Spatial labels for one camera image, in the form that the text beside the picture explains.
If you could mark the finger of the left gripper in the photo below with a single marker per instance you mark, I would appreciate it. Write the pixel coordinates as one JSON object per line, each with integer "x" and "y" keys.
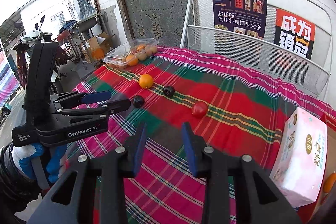
{"x": 78, "y": 98}
{"x": 68, "y": 111}

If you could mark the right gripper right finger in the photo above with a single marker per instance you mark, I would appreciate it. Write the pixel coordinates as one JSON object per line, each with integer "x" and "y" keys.
{"x": 257, "y": 199}

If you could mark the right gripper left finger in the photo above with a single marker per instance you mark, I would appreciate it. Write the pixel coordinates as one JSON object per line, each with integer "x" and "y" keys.
{"x": 72, "y": 198}

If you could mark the dark plum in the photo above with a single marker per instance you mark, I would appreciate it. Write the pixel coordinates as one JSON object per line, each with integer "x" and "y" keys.
{"x": 169, "y": 91}
{"x": 138, "y": 101}

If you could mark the small orange back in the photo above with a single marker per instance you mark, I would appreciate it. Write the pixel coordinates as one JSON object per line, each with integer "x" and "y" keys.
{"x": 145, "y": 81}

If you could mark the large orange tangerine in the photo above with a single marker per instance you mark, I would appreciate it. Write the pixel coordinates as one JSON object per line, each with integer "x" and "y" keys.
{"x": 329, "y": 183}

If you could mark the red tomato back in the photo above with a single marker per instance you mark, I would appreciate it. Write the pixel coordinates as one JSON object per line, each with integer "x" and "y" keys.
{"x": 199, "y": 109}

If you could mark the blue gloved left hand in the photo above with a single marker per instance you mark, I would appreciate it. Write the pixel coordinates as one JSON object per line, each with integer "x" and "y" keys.
{"x": 24, "y": 157}

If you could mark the red cardboard tray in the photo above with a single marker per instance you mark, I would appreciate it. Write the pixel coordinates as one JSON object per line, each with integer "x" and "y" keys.
{"x": 323, "y": 210}

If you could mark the white tissue pack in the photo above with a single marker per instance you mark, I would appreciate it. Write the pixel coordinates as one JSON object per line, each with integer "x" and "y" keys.
{"x": 300, "y": 163}

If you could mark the cardboard box on floor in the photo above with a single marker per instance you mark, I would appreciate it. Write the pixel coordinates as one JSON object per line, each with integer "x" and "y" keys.
{"x": 97, "y": 47}

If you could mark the clear plastic fruit container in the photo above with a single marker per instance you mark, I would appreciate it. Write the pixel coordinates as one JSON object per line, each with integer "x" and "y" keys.
{"x": 131, "y": 52}

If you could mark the metal workbench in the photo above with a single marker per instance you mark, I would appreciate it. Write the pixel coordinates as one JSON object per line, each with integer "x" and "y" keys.
{"x": 78, "y": 28}

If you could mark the plaid tablecloth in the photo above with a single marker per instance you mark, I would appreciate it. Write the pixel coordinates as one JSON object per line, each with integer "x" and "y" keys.
{"x": 246, "y": 115}

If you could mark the dark cookbook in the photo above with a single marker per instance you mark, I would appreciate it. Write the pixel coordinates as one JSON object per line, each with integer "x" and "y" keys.
{"x": 247, "y": 17}

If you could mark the white metal mesh rack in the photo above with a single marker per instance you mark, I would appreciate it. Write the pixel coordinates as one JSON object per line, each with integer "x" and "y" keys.
{"x": 312, "y": 76}

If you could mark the red black book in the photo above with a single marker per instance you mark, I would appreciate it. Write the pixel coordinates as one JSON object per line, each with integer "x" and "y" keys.
{"x": 294, "y": 33}

